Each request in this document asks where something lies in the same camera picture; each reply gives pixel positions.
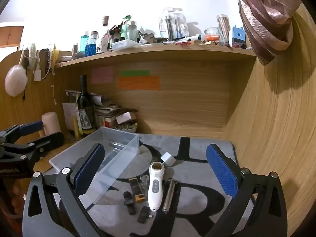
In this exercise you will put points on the black clip microphone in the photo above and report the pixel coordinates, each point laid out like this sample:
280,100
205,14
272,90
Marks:
129,205

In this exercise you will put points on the glass bottle with blue liquid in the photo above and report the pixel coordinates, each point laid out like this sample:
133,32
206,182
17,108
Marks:
91,47

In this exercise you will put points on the green sticky note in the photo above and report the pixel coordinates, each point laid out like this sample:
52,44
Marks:
135,73

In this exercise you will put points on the grey mat with black letters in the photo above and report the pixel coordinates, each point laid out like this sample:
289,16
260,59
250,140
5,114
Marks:
192,175

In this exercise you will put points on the brown hanging fabric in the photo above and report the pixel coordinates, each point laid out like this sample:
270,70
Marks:
266,24

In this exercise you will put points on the white bowl of trinkets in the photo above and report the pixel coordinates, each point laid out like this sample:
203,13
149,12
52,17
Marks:
126,128

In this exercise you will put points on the rolled printed paper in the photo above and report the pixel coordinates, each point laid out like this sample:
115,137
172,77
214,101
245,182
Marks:
97,98

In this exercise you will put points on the clear blister packs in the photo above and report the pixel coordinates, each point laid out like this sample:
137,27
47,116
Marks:
172,24

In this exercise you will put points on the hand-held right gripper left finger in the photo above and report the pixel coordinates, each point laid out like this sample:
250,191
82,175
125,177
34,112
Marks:
88,167

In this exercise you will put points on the teal plastic bottle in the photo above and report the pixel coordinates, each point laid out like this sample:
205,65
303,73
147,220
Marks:
84,43

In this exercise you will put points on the beige plastic cup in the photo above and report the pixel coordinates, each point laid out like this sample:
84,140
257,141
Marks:
50,123

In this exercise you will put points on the small white dish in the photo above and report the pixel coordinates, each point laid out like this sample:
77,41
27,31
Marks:
65,58

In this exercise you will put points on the stack of books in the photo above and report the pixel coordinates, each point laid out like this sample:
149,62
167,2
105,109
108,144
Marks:
107,116

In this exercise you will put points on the white charger cube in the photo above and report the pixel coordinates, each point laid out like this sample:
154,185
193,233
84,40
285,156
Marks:
167,159

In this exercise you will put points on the white fluffy hanging brush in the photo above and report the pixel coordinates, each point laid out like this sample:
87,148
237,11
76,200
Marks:
31,54

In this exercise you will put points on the pink sticky note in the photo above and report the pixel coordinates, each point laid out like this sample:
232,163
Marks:
102,74

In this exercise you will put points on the small white paper box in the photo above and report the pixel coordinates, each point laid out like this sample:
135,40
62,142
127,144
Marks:
123,118

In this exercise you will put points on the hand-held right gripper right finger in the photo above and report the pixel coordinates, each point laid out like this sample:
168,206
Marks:
221,167

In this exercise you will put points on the wooden shelf board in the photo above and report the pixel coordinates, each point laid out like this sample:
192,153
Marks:
158,51

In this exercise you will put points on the handwritten white note paper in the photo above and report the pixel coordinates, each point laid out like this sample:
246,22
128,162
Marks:
68,114

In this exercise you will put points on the orange sticky note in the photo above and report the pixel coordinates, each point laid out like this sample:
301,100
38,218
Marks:
139,83

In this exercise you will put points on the green pump bottle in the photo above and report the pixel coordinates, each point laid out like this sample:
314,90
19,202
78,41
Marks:
124,29

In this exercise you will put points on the blue and white box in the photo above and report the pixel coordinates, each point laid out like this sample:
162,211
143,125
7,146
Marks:
237,37

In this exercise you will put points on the yellow hanging pouch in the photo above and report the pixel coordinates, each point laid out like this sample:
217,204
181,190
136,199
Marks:
56,54

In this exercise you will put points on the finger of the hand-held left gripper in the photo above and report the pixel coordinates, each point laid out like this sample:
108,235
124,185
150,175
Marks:
32,126
50,140

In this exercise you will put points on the short glass jar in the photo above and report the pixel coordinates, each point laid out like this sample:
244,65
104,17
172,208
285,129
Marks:
213,32

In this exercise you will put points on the yellow and black lighter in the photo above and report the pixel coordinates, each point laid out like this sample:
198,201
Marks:
137,190

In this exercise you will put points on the white printed mug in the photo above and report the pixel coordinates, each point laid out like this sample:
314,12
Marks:
102,46

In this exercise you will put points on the white hanging tag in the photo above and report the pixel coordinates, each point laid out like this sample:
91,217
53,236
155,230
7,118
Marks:
37,76

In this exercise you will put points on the orange tube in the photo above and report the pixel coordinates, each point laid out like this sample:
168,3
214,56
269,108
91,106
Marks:
212,37

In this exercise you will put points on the small clear plastic piece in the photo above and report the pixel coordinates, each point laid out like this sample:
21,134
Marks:
145,179

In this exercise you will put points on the person's left hand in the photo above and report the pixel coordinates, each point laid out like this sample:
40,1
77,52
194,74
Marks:
17,197

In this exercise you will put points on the silver metal cylinder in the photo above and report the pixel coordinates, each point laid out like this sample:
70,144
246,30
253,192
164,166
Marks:
169,195

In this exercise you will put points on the small black adapter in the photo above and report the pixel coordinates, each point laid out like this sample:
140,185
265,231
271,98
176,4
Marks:
143,214

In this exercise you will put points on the clear plastic storage bin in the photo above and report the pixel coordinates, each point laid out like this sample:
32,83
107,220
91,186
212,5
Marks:
116,153

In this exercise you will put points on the dark wine bottle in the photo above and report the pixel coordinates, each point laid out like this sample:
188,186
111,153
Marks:
86,108

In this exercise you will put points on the clear lidded plastic box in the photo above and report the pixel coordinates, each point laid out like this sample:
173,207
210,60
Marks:
126,45

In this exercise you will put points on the white fluffy puff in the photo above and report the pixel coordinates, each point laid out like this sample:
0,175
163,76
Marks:
15,80

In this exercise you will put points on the white handheld facial massager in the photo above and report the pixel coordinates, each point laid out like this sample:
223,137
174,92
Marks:
155,190

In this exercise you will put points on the glass bottle with cork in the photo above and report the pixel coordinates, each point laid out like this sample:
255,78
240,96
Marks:
106,29

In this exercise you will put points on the wooden cabinet door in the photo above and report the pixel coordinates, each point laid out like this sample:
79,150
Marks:
11,35

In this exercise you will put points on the pale green bottle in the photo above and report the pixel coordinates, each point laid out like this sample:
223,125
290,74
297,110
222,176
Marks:
132,30

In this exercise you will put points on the tall glass jar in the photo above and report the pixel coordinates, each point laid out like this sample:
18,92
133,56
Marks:
223,28

